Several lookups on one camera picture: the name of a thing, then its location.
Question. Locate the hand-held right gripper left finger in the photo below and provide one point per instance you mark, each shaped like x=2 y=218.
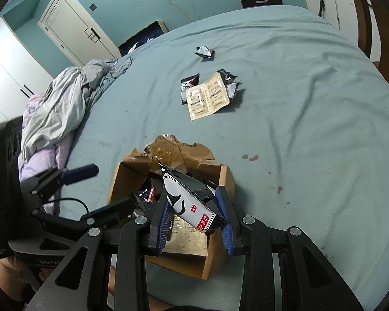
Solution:
x=163 y=230

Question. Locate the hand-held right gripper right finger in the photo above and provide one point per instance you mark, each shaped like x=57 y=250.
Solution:
x=227 y=235

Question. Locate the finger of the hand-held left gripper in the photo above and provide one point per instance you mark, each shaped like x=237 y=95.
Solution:
x=81 y=172
x=110 y=212

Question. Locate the torn cardboard box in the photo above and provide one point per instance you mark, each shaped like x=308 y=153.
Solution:
x=214 y=259

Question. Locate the pile of black white packets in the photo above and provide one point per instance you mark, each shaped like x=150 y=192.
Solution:
x=190 y=86

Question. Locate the person's left forearm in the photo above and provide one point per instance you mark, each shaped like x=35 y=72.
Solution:
x=9 y=278

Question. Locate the lilac bed sheet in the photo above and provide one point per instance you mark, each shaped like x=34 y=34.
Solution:
x=58 y=155

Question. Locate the crumpled grey blanket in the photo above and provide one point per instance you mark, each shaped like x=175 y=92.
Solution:
x=61 y=103

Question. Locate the white wardrobe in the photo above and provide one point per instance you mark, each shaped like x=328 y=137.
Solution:
x=9 y=71

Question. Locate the beige double sachet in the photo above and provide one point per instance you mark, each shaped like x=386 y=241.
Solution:
x=207 y=100

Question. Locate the dark blue framed picture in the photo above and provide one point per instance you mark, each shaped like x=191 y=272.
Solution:
x=146 y=35

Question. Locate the white door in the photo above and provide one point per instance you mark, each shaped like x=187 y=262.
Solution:
x=71 y=16

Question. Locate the crumpled black white packet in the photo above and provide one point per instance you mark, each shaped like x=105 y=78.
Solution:
x=205 y=51

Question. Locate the white cabinet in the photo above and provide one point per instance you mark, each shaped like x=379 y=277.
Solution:
x=340 y=6

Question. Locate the grey wall switch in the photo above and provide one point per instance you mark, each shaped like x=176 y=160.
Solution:
x=92 y=6

